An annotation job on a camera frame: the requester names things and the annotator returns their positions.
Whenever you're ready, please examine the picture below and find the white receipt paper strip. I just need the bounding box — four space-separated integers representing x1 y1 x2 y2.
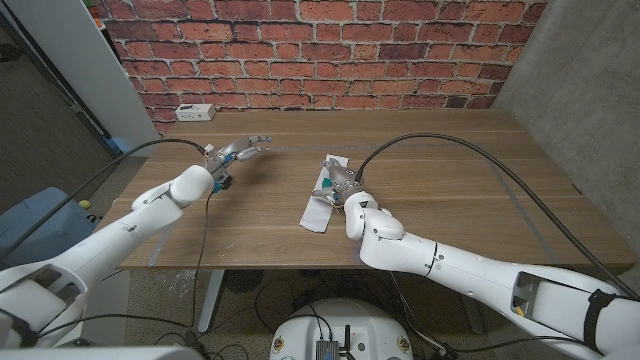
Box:
298 153 350 234

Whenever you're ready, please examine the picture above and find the clear plastic wrap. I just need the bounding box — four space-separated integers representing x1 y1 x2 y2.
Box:
154 269 201 299

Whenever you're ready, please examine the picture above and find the white robot chest shell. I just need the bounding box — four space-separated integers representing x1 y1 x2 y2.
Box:
0 344 206 360

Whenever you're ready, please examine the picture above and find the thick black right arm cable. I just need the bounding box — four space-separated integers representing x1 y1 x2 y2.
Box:
354 132 640 300

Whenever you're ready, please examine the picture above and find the white power strip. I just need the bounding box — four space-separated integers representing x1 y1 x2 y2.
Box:
174 103 217 123

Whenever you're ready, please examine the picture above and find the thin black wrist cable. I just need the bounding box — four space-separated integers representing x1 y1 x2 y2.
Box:
189 192 221 331

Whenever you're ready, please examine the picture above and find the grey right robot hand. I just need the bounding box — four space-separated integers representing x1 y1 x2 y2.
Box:
312 157 363 207

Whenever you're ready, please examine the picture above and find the small grey electronics box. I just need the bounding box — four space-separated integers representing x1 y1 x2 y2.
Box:
315 339 341 360

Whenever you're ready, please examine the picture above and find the white upright panel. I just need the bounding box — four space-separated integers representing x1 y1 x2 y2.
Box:
4 0 161 157

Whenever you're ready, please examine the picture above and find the black velcro strap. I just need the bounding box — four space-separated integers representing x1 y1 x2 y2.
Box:
0 308 39 349
582 288 617 354

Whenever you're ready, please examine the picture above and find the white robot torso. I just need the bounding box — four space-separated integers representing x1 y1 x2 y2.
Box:
269 298 415 360

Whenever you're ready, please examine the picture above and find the white table leg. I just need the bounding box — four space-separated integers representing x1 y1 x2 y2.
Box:
197 269 226 334

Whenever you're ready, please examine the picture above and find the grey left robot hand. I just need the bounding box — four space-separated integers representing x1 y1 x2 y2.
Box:
204 134 274 175

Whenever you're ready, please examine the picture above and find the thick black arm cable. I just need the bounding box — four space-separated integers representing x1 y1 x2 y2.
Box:
354 132 640 300
0 138 209 264

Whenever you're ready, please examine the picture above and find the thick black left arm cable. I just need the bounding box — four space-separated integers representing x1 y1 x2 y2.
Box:
0 138 209 264

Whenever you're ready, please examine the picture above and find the black round floor fan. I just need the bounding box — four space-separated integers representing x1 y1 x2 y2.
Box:
223 269 265 294

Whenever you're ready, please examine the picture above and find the grey table leg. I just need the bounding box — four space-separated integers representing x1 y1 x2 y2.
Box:
459 294 486 335

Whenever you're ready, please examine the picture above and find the red brick print backdrop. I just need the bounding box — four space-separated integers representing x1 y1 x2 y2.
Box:
94 0 549 135

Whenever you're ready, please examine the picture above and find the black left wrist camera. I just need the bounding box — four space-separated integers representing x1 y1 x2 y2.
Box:
211 174 234 195

